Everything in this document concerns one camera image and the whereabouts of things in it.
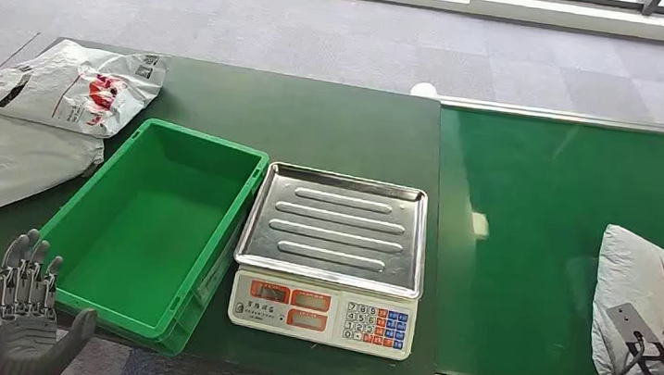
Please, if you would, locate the green conveyor belt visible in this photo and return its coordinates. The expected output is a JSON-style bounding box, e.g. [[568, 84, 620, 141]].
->
[[413, 106, 664, 375]]

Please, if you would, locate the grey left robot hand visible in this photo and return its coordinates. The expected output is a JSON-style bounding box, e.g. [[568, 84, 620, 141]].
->
[[0, 224, 107, 375]]

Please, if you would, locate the steel scale tray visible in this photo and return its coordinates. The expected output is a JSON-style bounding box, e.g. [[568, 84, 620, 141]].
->
[[232, 158, 435, 301]]

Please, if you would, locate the grey metal bracket plate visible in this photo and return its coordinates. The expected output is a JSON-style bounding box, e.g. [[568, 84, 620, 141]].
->
[[602, 300, 664, 347]]

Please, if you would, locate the grey mailer bag, red logo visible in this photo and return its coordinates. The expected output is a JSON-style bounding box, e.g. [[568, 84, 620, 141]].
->
[[0, 31, 170, 145]]

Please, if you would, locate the white electronic scale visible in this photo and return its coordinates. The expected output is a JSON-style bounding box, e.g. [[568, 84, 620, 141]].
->
[[223, 157, 435, 364]]

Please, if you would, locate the large grey mailer bag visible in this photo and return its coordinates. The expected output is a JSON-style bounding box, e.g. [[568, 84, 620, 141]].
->
[[0, 104, 109, 249]]

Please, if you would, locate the white round knob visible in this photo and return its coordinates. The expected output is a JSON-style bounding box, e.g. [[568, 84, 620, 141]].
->
[[408, 81, 441, 100]]

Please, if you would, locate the green plastic crate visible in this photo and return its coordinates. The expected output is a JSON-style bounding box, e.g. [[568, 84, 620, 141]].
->
[[26, 107, 272, 366]]

